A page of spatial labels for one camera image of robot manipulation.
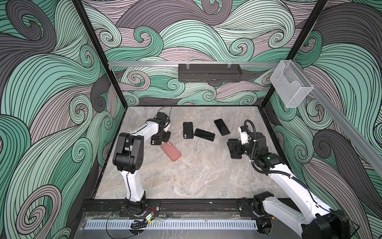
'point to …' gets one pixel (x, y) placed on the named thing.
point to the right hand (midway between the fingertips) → (235, 141)
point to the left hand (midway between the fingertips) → (165, 137)
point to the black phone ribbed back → (204, 134)
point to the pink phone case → (171, 151)
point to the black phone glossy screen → (222, 127)
